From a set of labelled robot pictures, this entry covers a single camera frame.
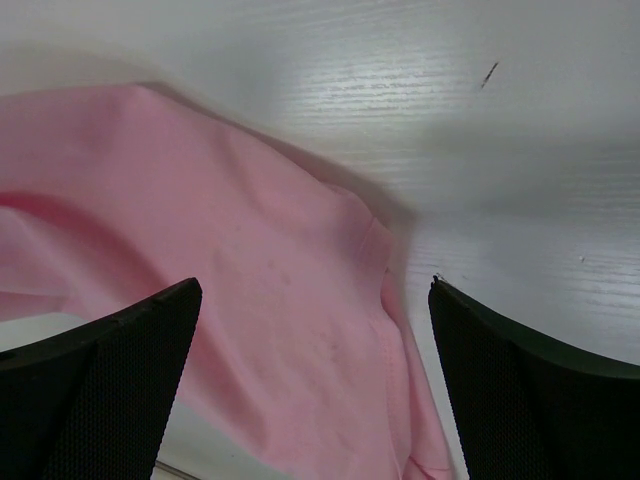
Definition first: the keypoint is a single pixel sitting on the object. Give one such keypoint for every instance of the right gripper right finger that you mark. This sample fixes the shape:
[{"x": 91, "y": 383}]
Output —
[{"x": 528, "y": 406}]

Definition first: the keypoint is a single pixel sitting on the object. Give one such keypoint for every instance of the pink t shirt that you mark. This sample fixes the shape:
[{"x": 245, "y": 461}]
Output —
[{"x": 302, "y": 354}]

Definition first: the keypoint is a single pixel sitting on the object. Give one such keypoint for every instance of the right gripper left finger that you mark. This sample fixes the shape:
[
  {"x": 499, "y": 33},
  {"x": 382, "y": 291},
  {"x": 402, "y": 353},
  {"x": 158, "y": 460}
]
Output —
[{"x": 93, "y": 402}]

